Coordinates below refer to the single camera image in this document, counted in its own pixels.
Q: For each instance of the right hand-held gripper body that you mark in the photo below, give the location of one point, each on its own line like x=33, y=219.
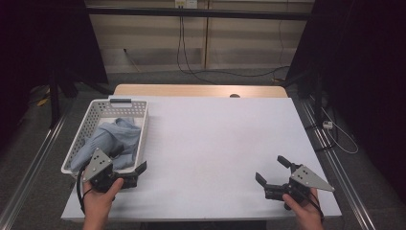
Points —
x=306, y=179

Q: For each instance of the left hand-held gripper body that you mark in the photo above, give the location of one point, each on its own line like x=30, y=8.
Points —
x=97, y=163

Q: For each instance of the light blue ribbed garment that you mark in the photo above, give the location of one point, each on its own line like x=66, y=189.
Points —
x=108, y=137

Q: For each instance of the white perforated plastic basket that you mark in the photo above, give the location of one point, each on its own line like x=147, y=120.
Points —
x=105, y=110

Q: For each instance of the person's right hand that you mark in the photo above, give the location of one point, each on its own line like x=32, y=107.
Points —
x=304, y=214

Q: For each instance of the person's left hand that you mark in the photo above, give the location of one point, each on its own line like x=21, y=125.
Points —
x=97, y=207

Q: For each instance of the white power plug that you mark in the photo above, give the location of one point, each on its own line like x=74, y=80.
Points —
x=327, y=125

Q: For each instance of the yellow floor tape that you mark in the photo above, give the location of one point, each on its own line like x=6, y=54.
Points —
x=41, y=102

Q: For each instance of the wooden table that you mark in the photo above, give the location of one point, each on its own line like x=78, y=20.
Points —
x=191, y=90

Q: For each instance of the black curtain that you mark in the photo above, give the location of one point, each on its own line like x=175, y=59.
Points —
x=360, y=64
x=38, y=38

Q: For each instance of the black horizontal metal bar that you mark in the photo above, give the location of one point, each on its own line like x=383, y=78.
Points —
x=191, y=12

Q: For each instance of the aluminium floor rail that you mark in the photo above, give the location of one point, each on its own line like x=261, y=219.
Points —
x=35, y=166
x=338, y=169

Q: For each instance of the white wall socket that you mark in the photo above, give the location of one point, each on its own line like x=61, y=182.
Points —
x=186, y=3

